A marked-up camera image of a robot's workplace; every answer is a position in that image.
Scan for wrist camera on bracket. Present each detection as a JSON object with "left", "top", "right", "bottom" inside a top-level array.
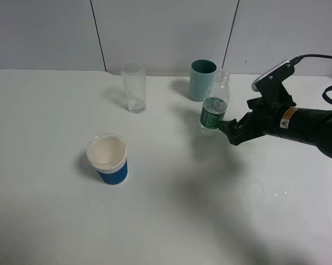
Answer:
[{"left": 251, "top": 60, "right": 296, "bottom": 108}]

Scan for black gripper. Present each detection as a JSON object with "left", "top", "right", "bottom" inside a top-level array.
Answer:
[{"left": 219, "top": 97, "right": 296, "bottom": 145}]

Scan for clear tall drinking glass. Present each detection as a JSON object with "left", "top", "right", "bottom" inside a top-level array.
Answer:
[{"left": 121, "top": 60, "right": 146, "bottom": 114}]

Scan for blue white paper cup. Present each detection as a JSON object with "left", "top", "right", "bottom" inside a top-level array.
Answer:
[{"left": 86, "top": 133, "right": 128, "bottom": 185}]

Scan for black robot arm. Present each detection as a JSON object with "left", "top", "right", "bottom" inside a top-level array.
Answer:
[{"left": 218, "top": 97, "right": 332, "bottom": 158}]

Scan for teal cylindrical cup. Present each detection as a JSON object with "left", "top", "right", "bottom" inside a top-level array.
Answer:
[{"left": 189, "top": 60, "right": 217, "bottom": 102}]

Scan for clear bottle green label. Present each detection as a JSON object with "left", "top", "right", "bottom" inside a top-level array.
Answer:
[{"left": 199, "top": 69, "right": 230, "bottom": 133}]

